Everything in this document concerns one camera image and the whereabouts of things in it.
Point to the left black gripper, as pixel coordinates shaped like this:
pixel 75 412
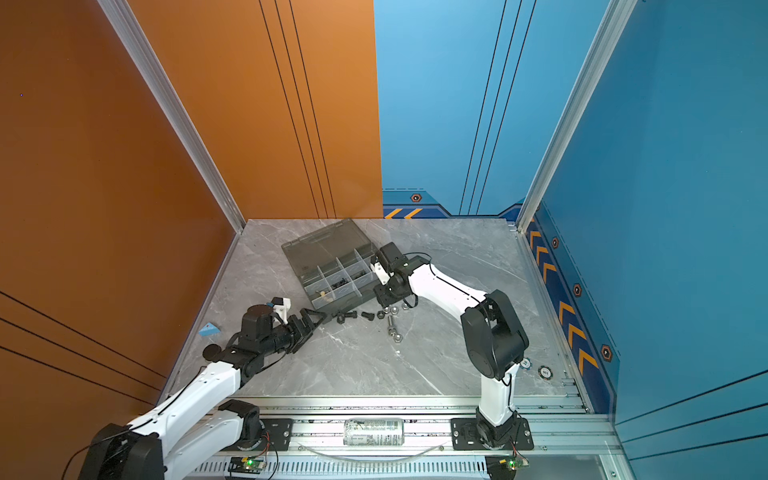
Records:
pixel 302 333

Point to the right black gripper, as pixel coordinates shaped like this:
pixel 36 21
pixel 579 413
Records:
pixel 382 297

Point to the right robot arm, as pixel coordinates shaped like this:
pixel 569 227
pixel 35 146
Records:
pixel 494 338

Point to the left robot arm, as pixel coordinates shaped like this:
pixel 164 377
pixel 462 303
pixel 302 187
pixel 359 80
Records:
pixel 203 417

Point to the blue triangular wedge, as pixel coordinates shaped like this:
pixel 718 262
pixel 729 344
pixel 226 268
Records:
pixel 208 329

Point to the black round cap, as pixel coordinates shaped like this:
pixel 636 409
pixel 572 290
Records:
pixel 211 352

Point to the silver hex bolt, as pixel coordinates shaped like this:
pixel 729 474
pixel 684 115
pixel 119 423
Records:
pixel 393 331

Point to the grey plastic organizer box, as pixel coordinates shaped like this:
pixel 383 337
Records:
pixel 321 258

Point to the black bolt near box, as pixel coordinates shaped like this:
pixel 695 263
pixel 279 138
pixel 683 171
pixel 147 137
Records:
pixel 344 316

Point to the left circuit board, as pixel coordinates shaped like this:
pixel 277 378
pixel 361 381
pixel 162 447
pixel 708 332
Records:
pixel 249 465

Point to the circuit board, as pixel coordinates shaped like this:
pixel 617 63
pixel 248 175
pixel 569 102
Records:
pixel 249 465
pixel 504 467

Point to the black round marker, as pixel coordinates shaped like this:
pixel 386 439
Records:
pixel 545 373

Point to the right circuit board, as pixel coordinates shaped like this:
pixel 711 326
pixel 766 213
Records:
pixel 504 467

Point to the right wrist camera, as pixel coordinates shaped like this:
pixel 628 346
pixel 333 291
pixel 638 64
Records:
pixel 380 272

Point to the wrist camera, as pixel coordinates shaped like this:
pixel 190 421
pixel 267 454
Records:
pixel 380 272
pixel 282 307

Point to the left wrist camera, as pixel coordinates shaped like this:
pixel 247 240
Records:
pixel 282 307

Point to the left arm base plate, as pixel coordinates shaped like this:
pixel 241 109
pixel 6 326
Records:
pixel 273 434

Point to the aluminium front rail frame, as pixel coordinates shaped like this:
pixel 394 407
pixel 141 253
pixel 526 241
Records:
pixel 343 427

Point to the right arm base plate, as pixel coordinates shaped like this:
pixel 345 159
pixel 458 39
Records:
pixel 478 434

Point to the right aluminium corner post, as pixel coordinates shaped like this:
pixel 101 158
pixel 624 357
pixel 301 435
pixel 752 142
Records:
pixel 609 32

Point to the aluminium corner post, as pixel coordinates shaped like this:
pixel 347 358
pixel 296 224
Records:
pixel 129 31
pixel 609 32

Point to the left aluminium corner post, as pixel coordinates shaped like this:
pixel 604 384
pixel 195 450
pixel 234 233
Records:
pixel 129 31

